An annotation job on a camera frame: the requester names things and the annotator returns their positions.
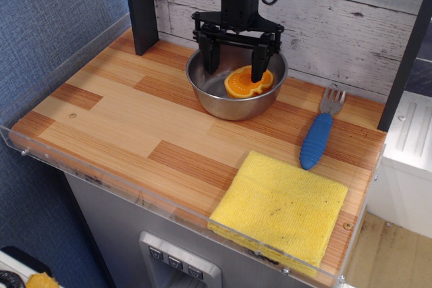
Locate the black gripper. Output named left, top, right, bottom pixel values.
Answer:
left=192, top=0, right=284, bottom=83

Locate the orange toy fruit half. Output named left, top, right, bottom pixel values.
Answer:
left=223, top=65, right=275, bottom=98

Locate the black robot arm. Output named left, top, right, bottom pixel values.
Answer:
left=192, top=0, right=284, bottom=83

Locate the stainless steel bowl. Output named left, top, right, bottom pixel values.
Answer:
left=186, top=45, right=288, bottom=121

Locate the yellow sponge cloth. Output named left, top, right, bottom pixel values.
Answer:
left=208, top=151, right=348, bottom=275

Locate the clear acrylic edge guard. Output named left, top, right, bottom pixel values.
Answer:
left=0, top=13, right=385, bottom=288

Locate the silver toy fridge cabinet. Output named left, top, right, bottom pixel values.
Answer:
left=66, top=175, right=305, bottom=287

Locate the white toy sink unit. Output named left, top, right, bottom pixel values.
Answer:
left=367, top=91, right=431, bottom=237

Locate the silver dispenser button panel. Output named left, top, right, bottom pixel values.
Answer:
left=139, top=231, right=223, bottom=287

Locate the yellow black object bottom left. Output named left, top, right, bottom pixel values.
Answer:
left=1, top=246, right=54, bottom=284

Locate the black left vertical post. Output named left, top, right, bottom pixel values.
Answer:
left=128, top=0, right=159, bottom=56

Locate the black vertical post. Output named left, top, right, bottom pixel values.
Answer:
left=128, top=0, right=159, bottom=56
left=377, top=0, right=431, bottom=132

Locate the blue handled metal fork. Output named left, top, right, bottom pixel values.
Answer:
left=299, top=88, right=346, bottom=170

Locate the black right vertical post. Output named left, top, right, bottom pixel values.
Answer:
left=377, top=0, right=431, bottom=132

